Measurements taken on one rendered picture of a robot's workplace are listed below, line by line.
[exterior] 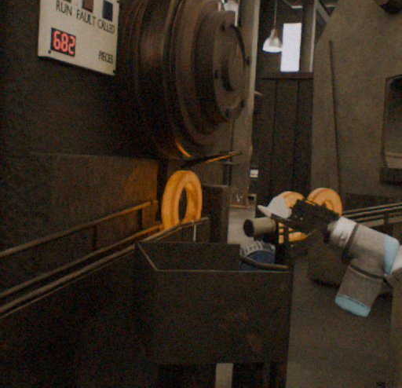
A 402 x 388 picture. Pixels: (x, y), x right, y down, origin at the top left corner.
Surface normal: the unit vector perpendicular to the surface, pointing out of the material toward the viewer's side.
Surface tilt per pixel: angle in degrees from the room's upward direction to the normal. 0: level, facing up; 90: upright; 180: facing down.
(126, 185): 90
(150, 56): 93
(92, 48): 90
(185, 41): 81
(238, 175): 90
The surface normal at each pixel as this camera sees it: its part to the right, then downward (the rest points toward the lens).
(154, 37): -0.37, -0.11
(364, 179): -0.59, 0.00
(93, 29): 0.92, 0.07
